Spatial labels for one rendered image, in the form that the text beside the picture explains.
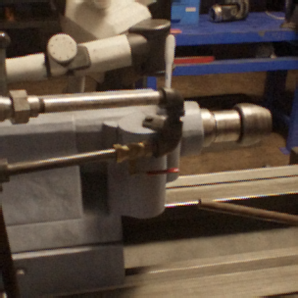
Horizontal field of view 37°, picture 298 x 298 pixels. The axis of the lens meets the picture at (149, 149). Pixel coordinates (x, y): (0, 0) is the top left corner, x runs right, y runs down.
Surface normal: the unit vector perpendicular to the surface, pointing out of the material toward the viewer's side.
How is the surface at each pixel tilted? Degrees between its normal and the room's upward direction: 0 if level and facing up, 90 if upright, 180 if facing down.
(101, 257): 90
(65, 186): 70
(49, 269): 90
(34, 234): 61
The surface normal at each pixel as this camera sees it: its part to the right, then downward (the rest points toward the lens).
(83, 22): -0.52, -0.08
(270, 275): 0.00, -0.88
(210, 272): 0.13, -0.25
